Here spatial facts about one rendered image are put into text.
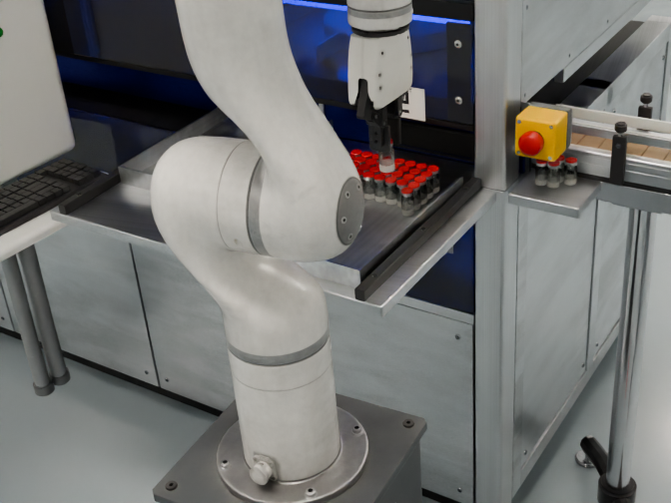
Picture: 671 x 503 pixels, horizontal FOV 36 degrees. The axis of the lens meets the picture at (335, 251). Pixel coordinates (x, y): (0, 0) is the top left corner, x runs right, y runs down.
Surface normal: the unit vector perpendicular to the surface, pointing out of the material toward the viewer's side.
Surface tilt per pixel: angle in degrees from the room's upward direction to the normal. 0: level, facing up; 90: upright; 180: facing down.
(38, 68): 90
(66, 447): 0
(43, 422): 0
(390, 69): 91
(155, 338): 90
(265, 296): 31
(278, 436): 90
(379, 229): 0
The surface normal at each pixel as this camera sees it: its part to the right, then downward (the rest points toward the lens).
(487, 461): -0.54, 0.47
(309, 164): 0.60, -0.11
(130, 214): -0.07, -0.85
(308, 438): 0.41, 0.44
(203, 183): -0.36, -0.12
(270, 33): 0.76, 0.29
